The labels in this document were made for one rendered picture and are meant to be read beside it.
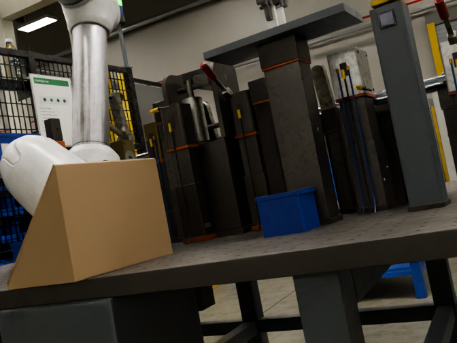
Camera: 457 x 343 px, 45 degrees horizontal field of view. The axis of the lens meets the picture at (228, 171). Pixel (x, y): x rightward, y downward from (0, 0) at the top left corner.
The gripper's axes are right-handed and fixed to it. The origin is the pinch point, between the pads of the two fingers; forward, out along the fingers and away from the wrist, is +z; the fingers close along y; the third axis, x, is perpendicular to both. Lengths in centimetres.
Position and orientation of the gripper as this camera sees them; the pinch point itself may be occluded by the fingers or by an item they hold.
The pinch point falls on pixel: (276, 22)
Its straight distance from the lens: 141.1
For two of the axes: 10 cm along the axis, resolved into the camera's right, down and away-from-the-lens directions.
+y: 6.5, -0.9, 7.5
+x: -7.3, 1.7, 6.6
